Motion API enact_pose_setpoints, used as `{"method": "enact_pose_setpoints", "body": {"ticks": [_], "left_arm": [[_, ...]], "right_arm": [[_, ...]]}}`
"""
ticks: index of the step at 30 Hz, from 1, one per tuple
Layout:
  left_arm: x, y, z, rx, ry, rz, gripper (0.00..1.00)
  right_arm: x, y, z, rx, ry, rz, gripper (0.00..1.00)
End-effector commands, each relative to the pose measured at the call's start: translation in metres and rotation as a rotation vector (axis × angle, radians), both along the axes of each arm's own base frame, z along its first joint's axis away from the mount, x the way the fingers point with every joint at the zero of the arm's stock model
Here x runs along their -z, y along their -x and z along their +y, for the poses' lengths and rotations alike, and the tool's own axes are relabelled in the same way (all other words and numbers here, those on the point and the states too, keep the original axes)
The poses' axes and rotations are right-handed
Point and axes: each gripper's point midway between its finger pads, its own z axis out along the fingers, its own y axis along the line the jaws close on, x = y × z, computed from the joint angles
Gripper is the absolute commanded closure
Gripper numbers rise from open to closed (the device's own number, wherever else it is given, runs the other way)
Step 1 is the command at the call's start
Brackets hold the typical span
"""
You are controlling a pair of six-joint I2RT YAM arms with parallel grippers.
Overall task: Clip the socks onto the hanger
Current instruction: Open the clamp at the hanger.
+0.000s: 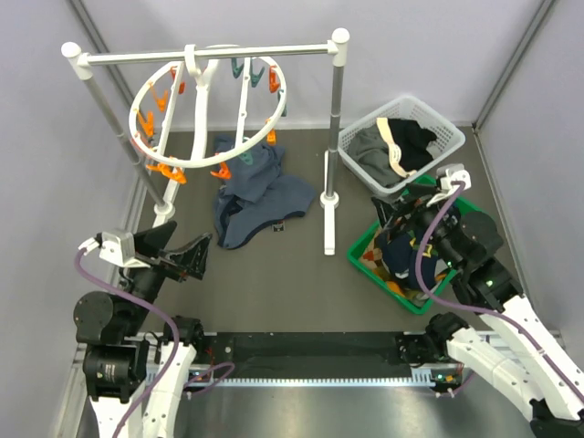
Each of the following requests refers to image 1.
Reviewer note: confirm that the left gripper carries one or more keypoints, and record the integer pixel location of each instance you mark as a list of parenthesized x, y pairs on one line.
[(191, 258)]

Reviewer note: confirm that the grey cloth in basket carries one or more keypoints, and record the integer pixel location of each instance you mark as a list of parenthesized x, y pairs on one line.
[(371, 153)]

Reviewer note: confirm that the teal clothespin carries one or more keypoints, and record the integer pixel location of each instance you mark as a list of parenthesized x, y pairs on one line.
[(246, 158)]

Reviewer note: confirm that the white round clip hanger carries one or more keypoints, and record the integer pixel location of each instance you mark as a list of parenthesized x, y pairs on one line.
[(201, 65)]

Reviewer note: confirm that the white plastic laundry basket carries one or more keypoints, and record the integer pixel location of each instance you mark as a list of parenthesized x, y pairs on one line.
[(449, 139)]

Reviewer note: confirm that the orange clothespin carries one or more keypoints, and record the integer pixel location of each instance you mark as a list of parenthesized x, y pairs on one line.
[(223, 172)]

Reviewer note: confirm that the small black tag on floor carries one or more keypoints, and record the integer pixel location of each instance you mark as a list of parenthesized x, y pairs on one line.
[(278, 227)]

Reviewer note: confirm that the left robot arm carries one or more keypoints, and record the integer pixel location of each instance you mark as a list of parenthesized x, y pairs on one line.
[(137, 358)]

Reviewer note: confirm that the blue cloth on floor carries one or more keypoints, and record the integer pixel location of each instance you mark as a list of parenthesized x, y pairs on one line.
[(258, 196)]

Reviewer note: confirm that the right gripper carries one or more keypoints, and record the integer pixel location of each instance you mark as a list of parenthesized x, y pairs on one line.
[(388, 214)]

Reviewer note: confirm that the white metal drying rack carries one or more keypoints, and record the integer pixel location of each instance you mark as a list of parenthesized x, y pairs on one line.
[(157, 170)]

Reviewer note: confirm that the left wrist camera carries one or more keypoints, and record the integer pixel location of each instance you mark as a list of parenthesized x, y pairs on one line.
[(115, 247)]

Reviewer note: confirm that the pile of socks in bin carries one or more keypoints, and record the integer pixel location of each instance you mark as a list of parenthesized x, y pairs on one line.
[(398, 255)]

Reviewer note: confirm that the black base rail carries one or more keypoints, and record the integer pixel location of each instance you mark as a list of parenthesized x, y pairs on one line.
[(272, 349)]

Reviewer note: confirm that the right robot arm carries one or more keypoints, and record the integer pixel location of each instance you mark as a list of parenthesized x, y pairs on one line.
[(433, 246)]

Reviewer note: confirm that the black cloth in basket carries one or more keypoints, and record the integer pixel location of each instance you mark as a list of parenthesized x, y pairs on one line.
[(413, 141)]

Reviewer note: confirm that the green plastic bin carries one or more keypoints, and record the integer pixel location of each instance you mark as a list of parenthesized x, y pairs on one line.
[(367, 260)]

